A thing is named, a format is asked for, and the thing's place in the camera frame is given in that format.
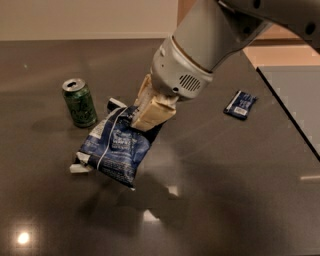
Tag blue chip bag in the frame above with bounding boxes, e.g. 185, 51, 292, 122
69, 98, 162, 189

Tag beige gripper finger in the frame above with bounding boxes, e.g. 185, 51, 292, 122
131, 94, 177, 131
134, 74, 154, 113

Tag small blue snack packet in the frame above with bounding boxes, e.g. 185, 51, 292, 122
223, 90, 257, 120

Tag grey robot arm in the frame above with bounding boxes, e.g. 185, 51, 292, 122
131, 0, 320, 131

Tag green soda can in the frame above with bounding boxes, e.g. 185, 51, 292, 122
62, 78, 97, 128

